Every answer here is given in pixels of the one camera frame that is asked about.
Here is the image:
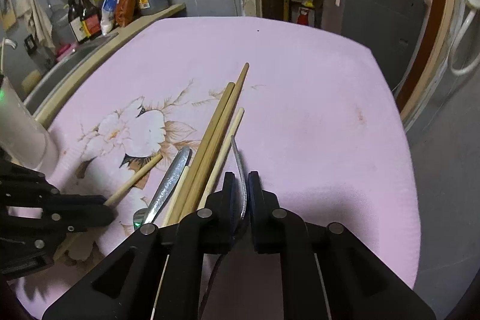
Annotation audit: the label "silver metal spoon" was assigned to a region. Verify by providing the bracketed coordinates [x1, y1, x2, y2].
[133, 146, 191, 230]

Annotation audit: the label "dark grey cabinet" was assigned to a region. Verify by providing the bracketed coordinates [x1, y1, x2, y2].
[321, 0, 426, 91]

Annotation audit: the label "pink soap dish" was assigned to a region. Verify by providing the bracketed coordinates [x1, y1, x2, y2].
[56, 42, 78, 62]

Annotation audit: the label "beige sponge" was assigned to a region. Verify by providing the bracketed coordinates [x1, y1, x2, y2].
[21, 70, 42, 94]

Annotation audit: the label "white hose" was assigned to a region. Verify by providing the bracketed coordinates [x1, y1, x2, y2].
[447, 0, 480, 77]

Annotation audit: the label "white plastic packet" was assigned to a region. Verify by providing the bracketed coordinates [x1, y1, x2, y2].
[100, 0, 117, 36]

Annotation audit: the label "pink floral table cloth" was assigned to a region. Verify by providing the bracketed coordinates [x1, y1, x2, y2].
[12, 17, 421, 318]

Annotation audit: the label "long brown chopstick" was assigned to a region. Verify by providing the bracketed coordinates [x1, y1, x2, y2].
[178, 62, 250, 222]

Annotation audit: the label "silver metal fork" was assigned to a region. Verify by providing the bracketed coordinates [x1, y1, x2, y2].
[198, 136, 247, 319]

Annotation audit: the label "stainless steel sink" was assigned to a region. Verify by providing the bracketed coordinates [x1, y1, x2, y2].
[24, 32, 117, 115]

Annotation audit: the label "pale thin chopstick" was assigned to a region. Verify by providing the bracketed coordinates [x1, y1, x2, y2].
[198, 107, 245, 210]

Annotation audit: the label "hanging beige dishcloth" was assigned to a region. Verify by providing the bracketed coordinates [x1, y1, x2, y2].
[16, 0, 55, 50]

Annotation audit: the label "white plastic utensil basket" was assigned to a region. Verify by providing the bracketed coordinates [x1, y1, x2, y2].
[0, 75, 59, 176]

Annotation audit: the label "dark wine bottle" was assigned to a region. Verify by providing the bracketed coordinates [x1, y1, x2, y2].
[67, 0, 88, 44]

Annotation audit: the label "chrome sink faucet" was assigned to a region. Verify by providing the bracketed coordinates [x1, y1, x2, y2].
[0, 37, 18, 76]

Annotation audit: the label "dark soy sauce bottle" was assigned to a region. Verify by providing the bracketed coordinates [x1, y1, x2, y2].
[79, 0, 102, 40]

